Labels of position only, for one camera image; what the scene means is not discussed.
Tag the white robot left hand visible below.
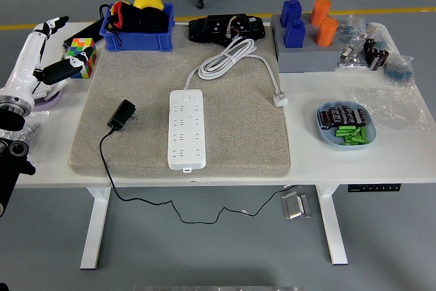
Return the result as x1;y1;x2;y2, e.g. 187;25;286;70
0;16;88;102

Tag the black plug adapter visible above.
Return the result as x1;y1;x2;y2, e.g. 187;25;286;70
106;99;139;132

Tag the thin black adapter cord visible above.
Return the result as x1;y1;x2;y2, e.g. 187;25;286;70
98;127;296;226

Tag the white power strip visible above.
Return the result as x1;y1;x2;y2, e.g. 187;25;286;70
167;89;207;173

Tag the white three-pin plug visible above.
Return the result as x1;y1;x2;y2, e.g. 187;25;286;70
272;91;289;108

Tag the colourful puzzle cube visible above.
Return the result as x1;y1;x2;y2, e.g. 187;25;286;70
65;37;98;80

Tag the clear bag of screws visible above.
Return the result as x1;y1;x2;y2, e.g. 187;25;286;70
20;110;50;157

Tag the long black box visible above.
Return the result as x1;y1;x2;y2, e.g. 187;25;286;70
61;20;105;63

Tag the blue plastic bin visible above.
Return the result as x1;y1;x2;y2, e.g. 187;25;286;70
99;3;176;52

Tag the black fabric bag red trim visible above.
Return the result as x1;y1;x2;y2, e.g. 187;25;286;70
99;0;171;46

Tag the yellow ball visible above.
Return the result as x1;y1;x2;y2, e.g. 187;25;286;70
132;0;165;11

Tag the white table leg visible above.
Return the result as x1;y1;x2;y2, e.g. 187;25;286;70
80;187;112;271
315;184;349;266

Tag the black electronic device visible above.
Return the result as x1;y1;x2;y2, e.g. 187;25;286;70
189;14;266;46

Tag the grey-brown mat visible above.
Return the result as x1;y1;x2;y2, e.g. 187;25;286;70
67;24;292;179

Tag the blue plastic bottle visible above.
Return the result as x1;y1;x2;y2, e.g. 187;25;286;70
279;0;303;29
284;18;307;49

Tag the grey block holder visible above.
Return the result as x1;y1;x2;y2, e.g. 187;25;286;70
270;13;343;74

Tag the orange cylinder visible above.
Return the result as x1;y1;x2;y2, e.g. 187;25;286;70
309;0;332;26
315;17;339;47

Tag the silver foot pedal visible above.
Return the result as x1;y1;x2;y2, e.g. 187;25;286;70
281;191;313;221

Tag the light blue dish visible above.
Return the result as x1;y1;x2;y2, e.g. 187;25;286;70
315;100;377;151

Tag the clear bag of metal parts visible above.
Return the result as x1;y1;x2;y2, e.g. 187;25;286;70
335;45;371;74

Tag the clear bag of resistors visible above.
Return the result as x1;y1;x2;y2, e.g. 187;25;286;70
337;14;369;50

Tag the bag of black capacitors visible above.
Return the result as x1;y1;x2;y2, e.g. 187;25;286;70
362;37;391;72

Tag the small clear plastic bag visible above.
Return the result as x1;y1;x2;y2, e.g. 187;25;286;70
366;22;391;46

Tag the large empty clear bag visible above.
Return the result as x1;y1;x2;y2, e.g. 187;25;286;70
345;85;436;132

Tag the black desk control panel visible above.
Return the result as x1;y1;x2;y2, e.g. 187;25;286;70
347;183;402;193

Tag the clear bag of blue parts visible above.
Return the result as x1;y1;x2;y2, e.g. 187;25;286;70
381;55;415;87

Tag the white wall socket panel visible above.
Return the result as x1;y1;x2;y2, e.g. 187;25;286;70
32;78;67;99

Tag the white power strip cable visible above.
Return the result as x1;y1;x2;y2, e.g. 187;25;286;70
185;37;281;96

